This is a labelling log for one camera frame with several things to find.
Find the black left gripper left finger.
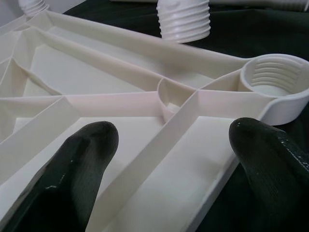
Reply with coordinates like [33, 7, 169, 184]
[0, 120, 119, 232]

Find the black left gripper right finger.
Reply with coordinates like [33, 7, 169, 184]
[228, 117, 309, 232]

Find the white plastic table top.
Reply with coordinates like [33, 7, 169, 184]
[0, 11, 309, 232]

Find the white plastic table leg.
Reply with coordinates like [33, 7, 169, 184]
[156, 0, 211, 44]
[110, 0, 306, 12]
[18, 0, 49, 17]

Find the black cloth table cover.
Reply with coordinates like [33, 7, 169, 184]
[61, 0, 309, 232]

